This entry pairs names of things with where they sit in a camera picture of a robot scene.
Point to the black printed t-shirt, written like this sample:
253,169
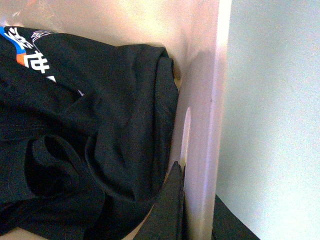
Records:
85,134

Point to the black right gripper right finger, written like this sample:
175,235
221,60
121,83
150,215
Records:
226,226

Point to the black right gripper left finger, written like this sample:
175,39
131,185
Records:
165,221

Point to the beige plastic laundry hamper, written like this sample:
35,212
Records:
195,34

